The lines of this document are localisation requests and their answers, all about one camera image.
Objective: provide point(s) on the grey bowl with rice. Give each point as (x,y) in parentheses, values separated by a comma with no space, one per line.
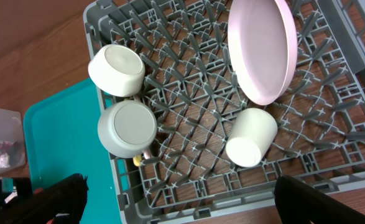
(127,129)

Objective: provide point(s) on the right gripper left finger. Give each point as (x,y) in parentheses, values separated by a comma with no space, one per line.
(63,202)

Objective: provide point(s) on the white round plate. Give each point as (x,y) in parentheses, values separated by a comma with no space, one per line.
(262,44)

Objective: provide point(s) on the white bowl with peanuts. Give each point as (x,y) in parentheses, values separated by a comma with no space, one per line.
(117,70)

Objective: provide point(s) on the clear plastic bin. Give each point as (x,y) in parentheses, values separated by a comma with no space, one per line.
(11,130)

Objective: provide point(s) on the grey dishwasher rack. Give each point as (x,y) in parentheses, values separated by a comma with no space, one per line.
(194,93)

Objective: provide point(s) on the red silver foil wrapper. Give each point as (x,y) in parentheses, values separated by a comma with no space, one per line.
(5,147)

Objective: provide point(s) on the yellow plastic spoon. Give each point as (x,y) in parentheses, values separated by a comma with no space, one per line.
(137,160)

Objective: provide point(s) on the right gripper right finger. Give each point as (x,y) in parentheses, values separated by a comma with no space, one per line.
(297,202)

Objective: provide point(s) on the white cup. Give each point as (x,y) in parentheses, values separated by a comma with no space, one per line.
(251,136)

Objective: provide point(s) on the teal serving tray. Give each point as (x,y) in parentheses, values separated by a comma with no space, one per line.
(61,139)

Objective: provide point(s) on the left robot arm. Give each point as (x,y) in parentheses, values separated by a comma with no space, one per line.
(13,191)

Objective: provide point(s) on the white napkin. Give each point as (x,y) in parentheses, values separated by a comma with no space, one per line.
(4,161)

